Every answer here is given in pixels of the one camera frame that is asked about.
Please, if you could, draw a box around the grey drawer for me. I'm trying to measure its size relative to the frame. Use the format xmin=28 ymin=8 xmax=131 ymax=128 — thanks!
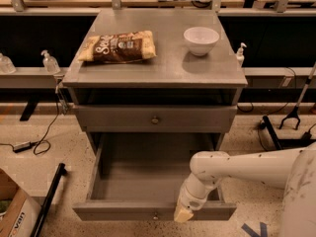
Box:
xmin=72 ymin=132 xmax=238 ymax=222
xmin=74 ymin=105 xmax=237 ymax=133

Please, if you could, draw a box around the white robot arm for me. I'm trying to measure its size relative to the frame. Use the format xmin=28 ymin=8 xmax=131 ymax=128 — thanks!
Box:
xmin=174 ymin=143 xmax=316 ymax=237

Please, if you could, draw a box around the grey drawer cabinet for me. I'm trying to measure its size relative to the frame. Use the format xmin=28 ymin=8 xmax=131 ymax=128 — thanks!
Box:
xmin=63 ymin=9 xmax=247 ymax=150

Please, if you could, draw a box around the blue tape mark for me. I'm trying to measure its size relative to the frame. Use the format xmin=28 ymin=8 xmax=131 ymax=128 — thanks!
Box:
xmin=241 ymin=221 xmax=269 ymax=237

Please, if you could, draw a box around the black bar on floor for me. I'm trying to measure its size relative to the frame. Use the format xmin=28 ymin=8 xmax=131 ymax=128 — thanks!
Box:
xmin=30 ymin=163 xmax=67 ymax=237

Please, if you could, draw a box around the black stand base right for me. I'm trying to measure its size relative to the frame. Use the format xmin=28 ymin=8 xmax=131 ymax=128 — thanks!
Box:
xmin=260 ymin=116 xmax=316 ymax=150

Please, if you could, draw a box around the grabber tool with black claw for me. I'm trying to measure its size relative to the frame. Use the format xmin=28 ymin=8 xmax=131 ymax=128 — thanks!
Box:
xmin=279 ymin=63 xmax=316 ymax=129

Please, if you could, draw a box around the cardboard box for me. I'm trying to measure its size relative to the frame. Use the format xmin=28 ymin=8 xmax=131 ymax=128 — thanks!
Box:
xmin=0 ymin=169 xmax=40 ymax=237

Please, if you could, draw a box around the white pump bottle right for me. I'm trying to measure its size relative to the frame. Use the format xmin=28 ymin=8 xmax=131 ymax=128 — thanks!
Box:
xmin=236 ymin=42 xmax=247 ymax=65

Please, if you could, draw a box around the white bowl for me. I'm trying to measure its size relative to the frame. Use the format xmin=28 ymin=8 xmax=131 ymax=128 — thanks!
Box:
xmin=184 ymin=27 xmax=219 ymax=56

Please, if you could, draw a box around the brown chip bag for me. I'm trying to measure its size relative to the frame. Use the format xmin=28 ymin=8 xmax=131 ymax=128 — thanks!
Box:
xmin=78 ymin=31 xmax=156 ymax=63

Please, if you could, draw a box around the clear sanitizer bottle left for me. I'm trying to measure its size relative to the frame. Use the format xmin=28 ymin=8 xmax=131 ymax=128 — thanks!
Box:
xmin=41 ymin=49 xmax=60 ymax=74

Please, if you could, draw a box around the clear plastic dome bottle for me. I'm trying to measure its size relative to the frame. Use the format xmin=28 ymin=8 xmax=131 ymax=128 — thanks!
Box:
xmin=0 ymin=53 xmax=16 ymax=74

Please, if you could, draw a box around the black power adapter with cable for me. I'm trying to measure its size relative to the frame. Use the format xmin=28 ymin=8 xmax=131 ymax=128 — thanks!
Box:
xmin=1 ymin=84 xmax=69 ymax=156

